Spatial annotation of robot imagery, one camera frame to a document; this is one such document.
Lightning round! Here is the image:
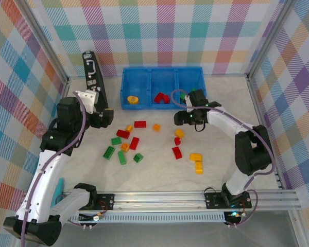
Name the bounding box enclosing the aluminium corner post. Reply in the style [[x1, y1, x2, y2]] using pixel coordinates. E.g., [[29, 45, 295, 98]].
[[14, 0, 70, 83], [246, 0, 299, 79]]

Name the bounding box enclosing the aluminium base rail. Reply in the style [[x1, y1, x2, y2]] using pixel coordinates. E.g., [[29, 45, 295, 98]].
[[18, 191, 303, 214]]

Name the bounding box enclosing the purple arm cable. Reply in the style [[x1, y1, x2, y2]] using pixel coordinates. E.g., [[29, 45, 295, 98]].
[[170, 89, 276, 227], [20, 91, 88, 247]]

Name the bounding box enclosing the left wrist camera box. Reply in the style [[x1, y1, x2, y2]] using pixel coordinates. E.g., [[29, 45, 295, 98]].
[[74, 90, 97, 115]]

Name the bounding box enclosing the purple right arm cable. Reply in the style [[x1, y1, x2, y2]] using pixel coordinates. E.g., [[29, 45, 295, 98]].
[[170, 89, 276, 227]]

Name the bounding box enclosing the black briefcase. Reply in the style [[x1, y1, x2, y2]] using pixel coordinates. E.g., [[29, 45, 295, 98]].
[[82, 50, 110, 114]]

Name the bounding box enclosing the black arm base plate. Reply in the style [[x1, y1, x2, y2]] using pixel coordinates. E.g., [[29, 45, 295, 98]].
[[87, 192, 116, 212], [204, 191, 253, 209]]

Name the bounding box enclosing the thin aluminium rear rail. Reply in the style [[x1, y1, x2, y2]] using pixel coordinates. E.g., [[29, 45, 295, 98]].
[[68, 74, 249, 78]]

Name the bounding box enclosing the blue plastic bin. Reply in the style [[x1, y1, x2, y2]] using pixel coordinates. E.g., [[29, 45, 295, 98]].
[[177, 66, 208, 109], [149, 67, 180, 110], [121, 67, 153, 111]]

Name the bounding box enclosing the teal marker pen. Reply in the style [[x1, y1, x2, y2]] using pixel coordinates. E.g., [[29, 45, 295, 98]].
[[53, 177, 65, 204]]

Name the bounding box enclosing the slotted grey cable duct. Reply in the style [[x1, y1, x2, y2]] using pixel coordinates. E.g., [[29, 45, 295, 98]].
[[66, 213, 226, 224]]

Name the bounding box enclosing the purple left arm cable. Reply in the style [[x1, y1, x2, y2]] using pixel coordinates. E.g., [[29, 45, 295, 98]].
[[20, 91, 88, 247]]

